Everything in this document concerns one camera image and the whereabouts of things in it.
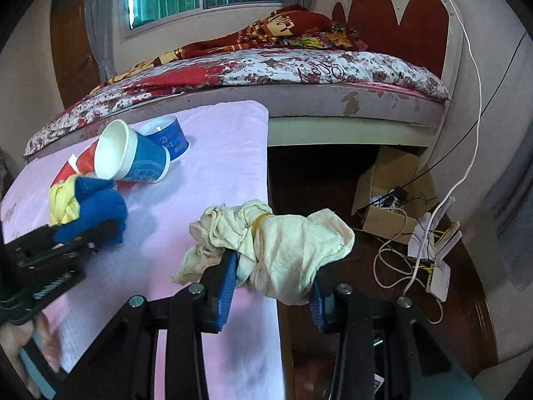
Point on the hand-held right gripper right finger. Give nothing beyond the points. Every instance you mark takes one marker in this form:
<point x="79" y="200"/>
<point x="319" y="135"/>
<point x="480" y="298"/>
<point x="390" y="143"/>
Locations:
<point x="318" y="306"/>

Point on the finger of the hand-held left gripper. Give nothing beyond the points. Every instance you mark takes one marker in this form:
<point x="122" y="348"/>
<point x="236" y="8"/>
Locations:
<point x="89" y="235"/>

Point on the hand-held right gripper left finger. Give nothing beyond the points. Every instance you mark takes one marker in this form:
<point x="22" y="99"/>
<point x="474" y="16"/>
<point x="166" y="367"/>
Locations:
<point x="225" y="287"/>

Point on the blue and yellow cloth wad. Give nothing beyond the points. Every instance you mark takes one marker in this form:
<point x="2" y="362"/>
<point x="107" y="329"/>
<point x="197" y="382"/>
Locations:
<point x="98" y="208"/>

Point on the cream cloth wad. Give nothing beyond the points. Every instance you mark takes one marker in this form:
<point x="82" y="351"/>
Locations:
<point x="287" y="246"/>

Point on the person's left hand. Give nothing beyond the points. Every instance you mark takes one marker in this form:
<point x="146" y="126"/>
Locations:
<point x="43" y="339"/>

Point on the red paper cup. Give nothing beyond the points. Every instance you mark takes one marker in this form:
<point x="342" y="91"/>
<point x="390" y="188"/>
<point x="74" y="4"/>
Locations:
<point x="81" y="162"/>

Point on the large blue paper cup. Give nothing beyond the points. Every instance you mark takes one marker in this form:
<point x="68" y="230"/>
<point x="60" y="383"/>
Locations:
<point x="141" y="162"/>

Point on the pink towel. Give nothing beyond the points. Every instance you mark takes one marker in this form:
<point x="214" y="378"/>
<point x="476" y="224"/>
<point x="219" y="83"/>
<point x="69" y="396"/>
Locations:
<point x="175" y="200"/>

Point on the white router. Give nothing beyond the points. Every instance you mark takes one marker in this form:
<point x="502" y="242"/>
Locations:
<point x="439" y="277"/>

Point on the small blue paper cup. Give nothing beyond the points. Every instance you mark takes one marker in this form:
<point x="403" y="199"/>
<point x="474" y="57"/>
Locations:
<point x="170" y="137"/>

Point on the black power adapter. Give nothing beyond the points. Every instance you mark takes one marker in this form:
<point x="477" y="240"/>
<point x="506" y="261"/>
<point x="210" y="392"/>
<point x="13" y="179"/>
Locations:
<point x="399" y="195"/>

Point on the cardboard box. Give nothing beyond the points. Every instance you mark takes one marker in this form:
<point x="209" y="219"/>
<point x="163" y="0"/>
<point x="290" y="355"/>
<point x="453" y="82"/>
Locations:
<point x="387" y="171"/>

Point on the brown wooden door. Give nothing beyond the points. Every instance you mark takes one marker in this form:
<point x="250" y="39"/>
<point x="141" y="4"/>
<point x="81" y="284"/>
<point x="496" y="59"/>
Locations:
<point x="70" y="41"/>

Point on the grey hanging cloth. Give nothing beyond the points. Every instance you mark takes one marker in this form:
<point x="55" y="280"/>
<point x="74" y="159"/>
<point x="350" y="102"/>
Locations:
<point x="512" y="225"/>

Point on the grey window curtain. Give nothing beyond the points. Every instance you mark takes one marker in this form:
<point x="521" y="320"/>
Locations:
<point x="102" y="21"/>

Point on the bed with floral sheet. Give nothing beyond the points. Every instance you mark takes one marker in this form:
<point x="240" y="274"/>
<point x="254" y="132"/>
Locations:
<point x="291" y="75"/>

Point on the red printed blanket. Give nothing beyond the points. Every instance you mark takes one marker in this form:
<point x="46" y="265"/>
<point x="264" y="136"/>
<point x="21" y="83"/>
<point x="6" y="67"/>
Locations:
<point x="270" y="25"/>

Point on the red heart-shaped headboard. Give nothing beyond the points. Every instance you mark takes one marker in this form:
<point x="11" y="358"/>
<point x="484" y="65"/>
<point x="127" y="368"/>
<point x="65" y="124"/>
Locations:
<point x="374" y="12"/>

